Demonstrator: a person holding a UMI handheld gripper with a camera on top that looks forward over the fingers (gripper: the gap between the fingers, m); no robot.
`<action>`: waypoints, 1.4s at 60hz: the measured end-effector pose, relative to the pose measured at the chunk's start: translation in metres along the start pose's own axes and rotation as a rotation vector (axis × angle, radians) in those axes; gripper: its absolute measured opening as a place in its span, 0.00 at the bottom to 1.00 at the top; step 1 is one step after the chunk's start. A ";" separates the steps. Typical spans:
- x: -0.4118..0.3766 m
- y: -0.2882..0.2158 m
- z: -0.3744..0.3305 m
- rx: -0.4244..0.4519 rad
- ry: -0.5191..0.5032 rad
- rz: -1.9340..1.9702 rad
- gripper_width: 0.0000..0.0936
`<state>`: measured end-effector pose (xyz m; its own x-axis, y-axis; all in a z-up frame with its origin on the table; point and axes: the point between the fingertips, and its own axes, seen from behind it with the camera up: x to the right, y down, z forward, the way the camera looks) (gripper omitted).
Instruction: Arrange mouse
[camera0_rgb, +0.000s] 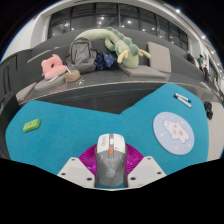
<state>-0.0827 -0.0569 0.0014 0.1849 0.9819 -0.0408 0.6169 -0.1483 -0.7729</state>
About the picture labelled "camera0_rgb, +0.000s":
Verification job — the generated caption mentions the green eraser block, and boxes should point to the green eraser block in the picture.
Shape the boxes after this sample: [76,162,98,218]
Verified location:
[22,118,41,133]

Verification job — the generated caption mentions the dark blue patterned bag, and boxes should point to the dark blue patterned bag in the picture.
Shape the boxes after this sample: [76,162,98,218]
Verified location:
[94,51,118,71]

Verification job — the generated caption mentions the black suitcase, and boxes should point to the black suitcase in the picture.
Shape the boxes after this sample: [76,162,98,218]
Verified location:
[0,90,22,128]

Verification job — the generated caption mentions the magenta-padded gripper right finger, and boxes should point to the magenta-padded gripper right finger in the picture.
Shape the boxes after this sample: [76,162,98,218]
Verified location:
[124,143,167,188]

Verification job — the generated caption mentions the large dark glass window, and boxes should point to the large dark glass window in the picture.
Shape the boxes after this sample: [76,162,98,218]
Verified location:
[47,2,189,52]

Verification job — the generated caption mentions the pink plush cushion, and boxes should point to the pink plush cushion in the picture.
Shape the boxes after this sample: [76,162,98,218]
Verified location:
[40,54,68,80]

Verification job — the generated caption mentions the black bag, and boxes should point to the black bag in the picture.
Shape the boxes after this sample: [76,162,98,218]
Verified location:
[203,100,214,121]

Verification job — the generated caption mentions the long green dragon plush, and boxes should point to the long green dragon plush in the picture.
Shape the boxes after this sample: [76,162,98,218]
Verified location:
[73,26,152,70]

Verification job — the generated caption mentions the grey backpack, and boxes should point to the grey backpack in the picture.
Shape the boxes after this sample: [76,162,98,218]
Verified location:
[65,36,98,74]

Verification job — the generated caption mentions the flat grey seat cushion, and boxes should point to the flat grey seat cushion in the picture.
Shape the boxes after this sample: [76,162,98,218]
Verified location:
[119,64,167,80]
[15,82,38,103]
[34,74,66,92]

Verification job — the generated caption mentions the upright grey square cushion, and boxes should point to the upright grey square cushion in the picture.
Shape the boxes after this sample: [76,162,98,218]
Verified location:
[147,41,172,74]

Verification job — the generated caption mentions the tan round pouch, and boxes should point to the tan round pouch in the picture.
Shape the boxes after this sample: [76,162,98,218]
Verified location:
[64,69,82,83]

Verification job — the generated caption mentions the grey white orange computer mouse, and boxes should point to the grey white orange computer mouse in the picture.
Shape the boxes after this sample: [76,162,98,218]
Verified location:
[94,133,129,189]

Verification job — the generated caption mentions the round light blue mouse pad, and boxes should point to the round light blue mouse pad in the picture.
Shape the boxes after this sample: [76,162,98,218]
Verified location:
[152,111,196,156]

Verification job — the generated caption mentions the person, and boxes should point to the person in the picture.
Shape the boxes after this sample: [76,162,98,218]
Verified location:
[196,54,205,73]
[186,50,196,65]

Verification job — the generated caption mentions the white marker with blue cap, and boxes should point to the white marker with blue cap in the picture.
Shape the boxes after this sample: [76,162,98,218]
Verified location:
[173,93,193,104]

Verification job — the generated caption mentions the white marker pen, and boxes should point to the white marker pen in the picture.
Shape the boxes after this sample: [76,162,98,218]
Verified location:
[174,95,193,109]

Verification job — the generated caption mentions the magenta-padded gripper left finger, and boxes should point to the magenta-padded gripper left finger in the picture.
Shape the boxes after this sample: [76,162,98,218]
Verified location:
[57,143,99,188]

